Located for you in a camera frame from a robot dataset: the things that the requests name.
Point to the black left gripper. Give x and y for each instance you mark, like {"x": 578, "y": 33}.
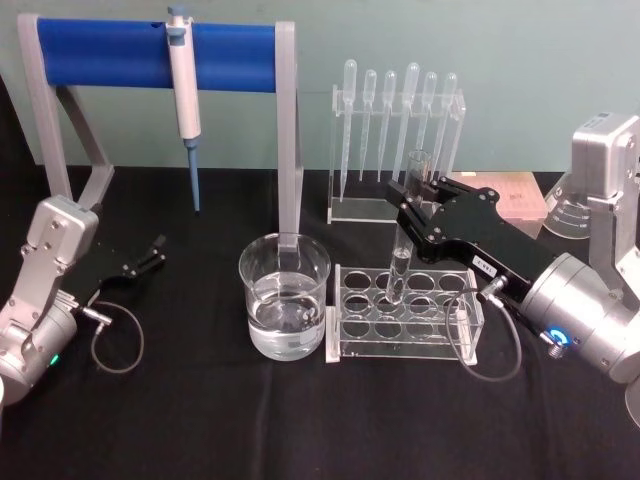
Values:
{"x": 110, "y": 262}

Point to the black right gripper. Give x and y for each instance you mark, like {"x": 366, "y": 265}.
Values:
{"x": 480, "y": 235}

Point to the glass test tube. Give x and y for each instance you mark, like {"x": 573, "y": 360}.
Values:
{"x": 400, "y": 270}

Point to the clear acrylic dropper rack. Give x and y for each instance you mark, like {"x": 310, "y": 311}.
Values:
{"x": 360, "y": 213}

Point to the glass conical flask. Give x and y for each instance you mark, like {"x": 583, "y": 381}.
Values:
{"x": 570, "y": 220}

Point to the glass beaker with water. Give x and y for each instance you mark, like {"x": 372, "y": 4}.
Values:
{"x": 285, "y": 327}

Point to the clear acrylic test tube rack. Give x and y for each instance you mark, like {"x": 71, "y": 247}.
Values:
{"x": 361, "y": 346}

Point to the white and blue micropipette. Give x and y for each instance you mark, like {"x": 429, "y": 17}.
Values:
{"x": 183, "y": 90}

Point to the black table cloth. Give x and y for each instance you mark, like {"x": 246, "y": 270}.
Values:
{"x": 200, "y": 425}

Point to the grey stand with blue bar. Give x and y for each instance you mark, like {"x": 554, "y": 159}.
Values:
{"x": 100, "y": 55}

